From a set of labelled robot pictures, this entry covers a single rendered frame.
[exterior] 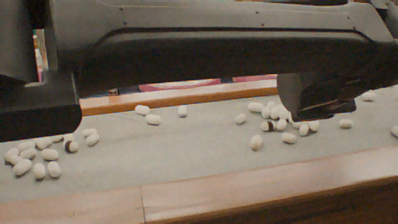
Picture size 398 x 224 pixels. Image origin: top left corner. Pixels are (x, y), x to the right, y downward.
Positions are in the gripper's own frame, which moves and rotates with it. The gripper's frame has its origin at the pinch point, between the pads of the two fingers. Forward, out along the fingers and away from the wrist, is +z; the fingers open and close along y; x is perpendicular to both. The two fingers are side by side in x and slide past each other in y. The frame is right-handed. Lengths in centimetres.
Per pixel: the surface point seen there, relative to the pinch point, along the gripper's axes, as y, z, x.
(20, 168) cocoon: 49, 13, 2
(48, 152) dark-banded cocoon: 44.0, 15.6, -0.4
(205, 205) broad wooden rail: 18.7, -1.8, 13.2
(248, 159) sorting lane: 7.0, 10.0, 6.1
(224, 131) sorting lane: 8.4, 18.5, -1.2
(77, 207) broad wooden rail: 37.4, 1.4, 10.8
